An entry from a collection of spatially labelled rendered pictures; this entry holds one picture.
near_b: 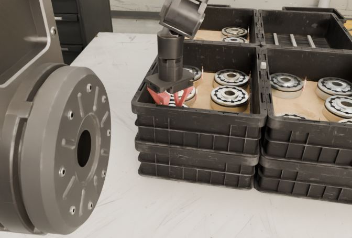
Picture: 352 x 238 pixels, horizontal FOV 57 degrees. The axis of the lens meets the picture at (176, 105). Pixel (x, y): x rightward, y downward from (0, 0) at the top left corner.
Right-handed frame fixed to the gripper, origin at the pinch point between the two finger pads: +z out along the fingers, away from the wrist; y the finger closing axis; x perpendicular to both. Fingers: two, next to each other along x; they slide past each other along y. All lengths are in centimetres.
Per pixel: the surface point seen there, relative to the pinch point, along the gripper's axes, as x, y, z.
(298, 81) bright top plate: 10.8, -39.7, 1.2
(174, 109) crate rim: 7.6, 5.0, -5.8
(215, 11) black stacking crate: -41, -56, -4
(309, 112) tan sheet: 19.9, -31.7, 4.0
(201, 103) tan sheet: -1.7, -12.5, 4.1
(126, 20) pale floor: -299, -164, 88
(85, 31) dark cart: -146, -43, 31
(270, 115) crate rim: 22.1, -9.3, -5.9
